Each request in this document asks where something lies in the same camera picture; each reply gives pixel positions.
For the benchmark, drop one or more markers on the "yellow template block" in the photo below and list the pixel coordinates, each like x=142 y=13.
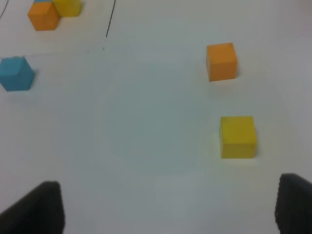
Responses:
x=68 y=8

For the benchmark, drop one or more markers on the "blue block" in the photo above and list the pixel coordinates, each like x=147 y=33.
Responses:
x=16 y=74

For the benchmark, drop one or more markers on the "orange template block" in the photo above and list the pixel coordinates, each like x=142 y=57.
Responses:
x=43 y=16

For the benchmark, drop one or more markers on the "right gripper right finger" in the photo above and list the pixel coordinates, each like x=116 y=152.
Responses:
x=293 y=209

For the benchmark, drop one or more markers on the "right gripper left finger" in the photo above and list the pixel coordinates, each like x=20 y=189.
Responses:
x=40 y=211

